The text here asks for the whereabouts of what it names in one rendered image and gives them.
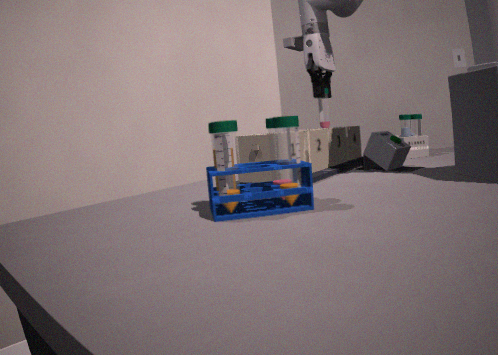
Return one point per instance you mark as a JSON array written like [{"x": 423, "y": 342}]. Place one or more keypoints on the blue tube rack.
[{"x": 261, "y": 207}]

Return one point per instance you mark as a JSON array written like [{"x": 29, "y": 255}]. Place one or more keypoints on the white tube rack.
[{"x": 419, "y": 146}]

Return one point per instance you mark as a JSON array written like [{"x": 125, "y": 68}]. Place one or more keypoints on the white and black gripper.
[{"x": 318, "y": 52}]

